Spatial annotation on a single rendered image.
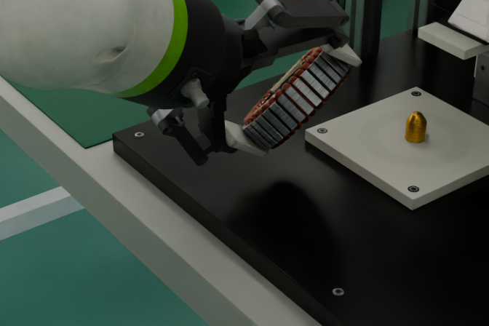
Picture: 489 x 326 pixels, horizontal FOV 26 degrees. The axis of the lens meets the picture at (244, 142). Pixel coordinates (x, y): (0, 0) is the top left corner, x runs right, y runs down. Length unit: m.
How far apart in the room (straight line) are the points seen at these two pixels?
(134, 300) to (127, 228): 1.06
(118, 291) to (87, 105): 0.97
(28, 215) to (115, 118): 0.87
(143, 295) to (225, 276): 1.17
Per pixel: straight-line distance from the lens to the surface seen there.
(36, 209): 1.97
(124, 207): 0.99
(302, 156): 1.01
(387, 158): 0.99
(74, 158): 1.06
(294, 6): 0.83
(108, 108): 1.14
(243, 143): 0.93
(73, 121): 1.12
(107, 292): 2.07
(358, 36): 1.19
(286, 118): 0.90
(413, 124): 1.01
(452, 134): 1.04
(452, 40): 1.00
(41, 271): 2.15
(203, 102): 0.72
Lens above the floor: 1.31
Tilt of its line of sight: 31 degrees down
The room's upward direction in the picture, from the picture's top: straight up
